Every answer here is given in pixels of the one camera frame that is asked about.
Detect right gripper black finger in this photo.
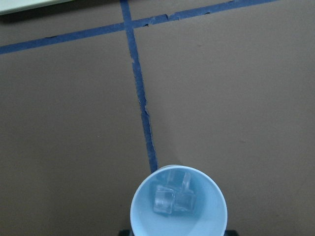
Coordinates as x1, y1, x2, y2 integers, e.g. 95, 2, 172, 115
223, 230, 239, 236

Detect ice cubes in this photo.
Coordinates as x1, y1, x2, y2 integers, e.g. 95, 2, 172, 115
153, 169, 196, 215

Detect light blue plastic cup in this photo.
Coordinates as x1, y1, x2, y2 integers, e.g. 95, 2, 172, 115
130, 165, 228, 236

